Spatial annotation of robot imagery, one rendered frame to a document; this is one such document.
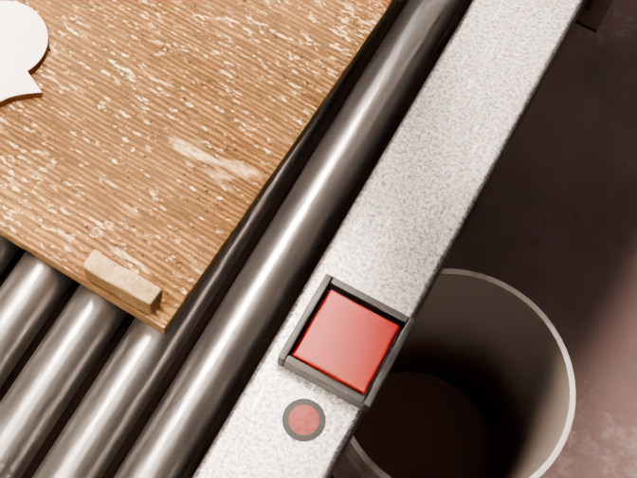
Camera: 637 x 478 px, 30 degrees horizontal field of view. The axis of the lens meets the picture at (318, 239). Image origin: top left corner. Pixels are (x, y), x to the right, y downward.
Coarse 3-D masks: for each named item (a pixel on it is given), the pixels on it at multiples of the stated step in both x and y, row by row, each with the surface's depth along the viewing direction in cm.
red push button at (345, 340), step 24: (336, 312) 88; (360, 312) 88; (312, 336) 87; (336, 336) 87; (360, 336) 88; (384, 336) 88; (312, 360) 87; (336, 360) 87; (360, 360) 87; (360, 384) 86
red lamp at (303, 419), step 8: (296, 408) 86; (304, 408) 86; (312, 408) 87; (296, 416) 86; (304, 416) 86; (312, 416) 86; (296, 424) 86; (304, 424) 86; (312, 424) 86; (304, 432) 86
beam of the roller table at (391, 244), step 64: (512, 0) 102; (576, 0) 102; (448, 64) 99; (512, 64) 99; (448, 128) 97; (512, 128) 97; (384, 192) 94; (448, 192) 94; (384, 256) 92; (448, 256) 97; (256, 384) 87; (256, 448) 85; (320, 448) 85
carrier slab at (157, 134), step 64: (0, 0) 96; (64, 0) 96; (128, 0) 97; (192, 0) 97; (256, 0) 98; (320, 0) 98; (384, 0) 98; (64, 64) 94; (128, 64) 94; (192, 64) 95; (256, 64) 95; (320, 64) 96; (0, 128) 91; (64, 128) 92; (128, 128) 92; (192, 128) 93; (256, 128) 93; (0, 192) 89; (64, 192) 90; (128, 192) 90; (192, 192) 90; (256, 192) 91; (64, 256) 88; (128, 256) 88; (192, 256) 88
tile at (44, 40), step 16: (0, 16) 94; (16, 16) 94; (32, 16) 94; (0, 32) 94; (16, 32) 94; (32, 32) 94; (0, 48) 93; (16, 48) 93; (32, 48) 93; (0, 64) 92; (16, 64) 93; (32, 64) 93; (0, 80) 92; (16, 80) 92; (32, 80) 92; (0, 96) 91; (16, 96) 92; (32, 96) 92
